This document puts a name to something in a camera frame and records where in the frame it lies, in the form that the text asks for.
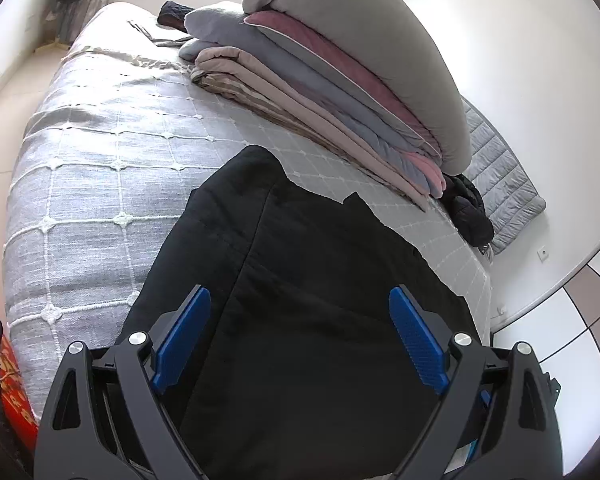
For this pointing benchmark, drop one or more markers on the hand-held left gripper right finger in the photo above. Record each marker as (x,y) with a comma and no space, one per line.
(420,345)

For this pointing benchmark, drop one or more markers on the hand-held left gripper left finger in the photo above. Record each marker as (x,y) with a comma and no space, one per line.
(180,345)

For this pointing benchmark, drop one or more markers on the black padded coat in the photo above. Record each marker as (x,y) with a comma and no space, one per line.
(305,285)

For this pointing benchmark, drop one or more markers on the black puffer jacket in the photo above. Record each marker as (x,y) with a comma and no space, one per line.
(472,215)

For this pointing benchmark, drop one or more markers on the pink blanket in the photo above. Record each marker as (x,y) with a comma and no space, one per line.
(432,175)

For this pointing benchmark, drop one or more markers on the red patterned bag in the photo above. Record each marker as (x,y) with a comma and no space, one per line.
(12,390)

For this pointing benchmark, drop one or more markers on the grey quilted headboard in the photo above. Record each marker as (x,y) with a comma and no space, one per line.
(505,185)

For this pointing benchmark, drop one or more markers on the bed with grey checked bedspread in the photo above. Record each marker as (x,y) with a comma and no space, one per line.
(105,160)

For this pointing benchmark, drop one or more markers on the beige blanket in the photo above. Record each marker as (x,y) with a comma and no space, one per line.
(260,80)

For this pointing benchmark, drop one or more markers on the maroon blanket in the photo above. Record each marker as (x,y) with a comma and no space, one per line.
(320,55)

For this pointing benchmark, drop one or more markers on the stack of folded blankets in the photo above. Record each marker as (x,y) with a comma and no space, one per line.
(360,35)

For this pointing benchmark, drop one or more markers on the blue-grey quilt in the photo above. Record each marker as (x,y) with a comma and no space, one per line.
(240,30)

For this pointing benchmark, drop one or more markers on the dark knitted cloth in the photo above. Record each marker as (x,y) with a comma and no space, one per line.
(172,14)

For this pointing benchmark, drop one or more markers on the white wall outlet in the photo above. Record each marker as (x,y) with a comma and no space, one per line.
(544,254)
(501,310)

